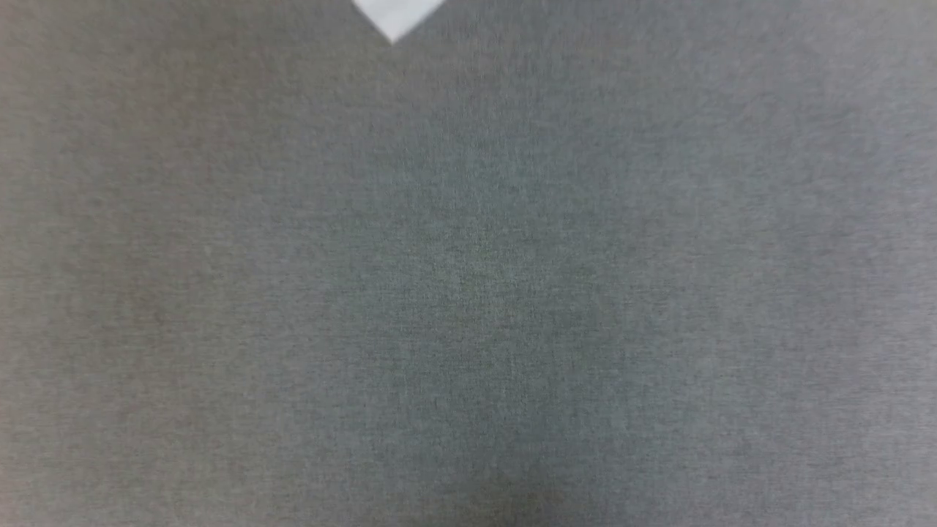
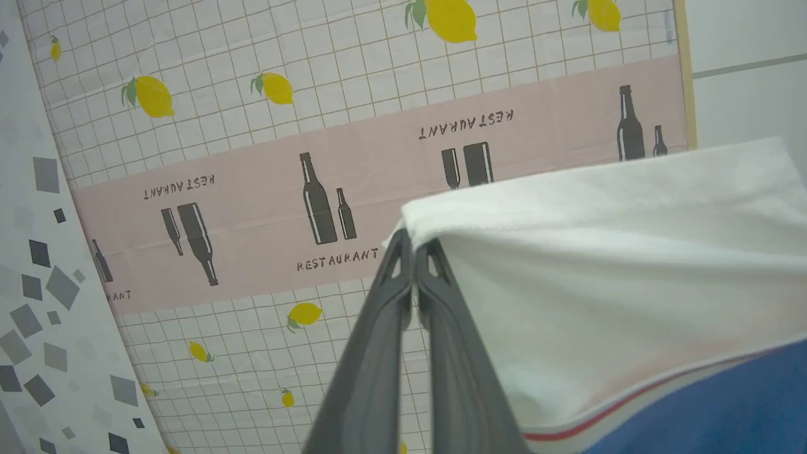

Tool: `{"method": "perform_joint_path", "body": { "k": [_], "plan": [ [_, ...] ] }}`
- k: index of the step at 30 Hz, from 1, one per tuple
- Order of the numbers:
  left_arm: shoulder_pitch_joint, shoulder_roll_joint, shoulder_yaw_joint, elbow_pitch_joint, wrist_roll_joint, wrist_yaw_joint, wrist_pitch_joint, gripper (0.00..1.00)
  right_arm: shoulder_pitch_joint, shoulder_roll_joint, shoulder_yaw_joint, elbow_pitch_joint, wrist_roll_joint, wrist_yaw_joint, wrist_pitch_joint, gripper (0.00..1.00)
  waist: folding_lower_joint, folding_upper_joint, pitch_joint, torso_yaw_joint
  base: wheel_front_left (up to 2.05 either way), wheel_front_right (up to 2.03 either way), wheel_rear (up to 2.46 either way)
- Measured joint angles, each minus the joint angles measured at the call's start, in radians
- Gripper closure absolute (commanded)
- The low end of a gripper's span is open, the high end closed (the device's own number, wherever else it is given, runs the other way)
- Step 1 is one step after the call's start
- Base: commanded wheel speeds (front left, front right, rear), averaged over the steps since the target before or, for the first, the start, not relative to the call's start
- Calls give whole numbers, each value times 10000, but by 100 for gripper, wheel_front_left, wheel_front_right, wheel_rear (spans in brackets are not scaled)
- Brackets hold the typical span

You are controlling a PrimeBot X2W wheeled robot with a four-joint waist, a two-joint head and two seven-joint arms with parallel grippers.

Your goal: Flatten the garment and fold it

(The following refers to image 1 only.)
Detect blue white red-striped shirt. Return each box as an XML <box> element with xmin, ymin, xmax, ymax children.
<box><xmin>351</xmin><ymin>0</ymin><xmax>447</xmax><ymax>45</ymax></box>

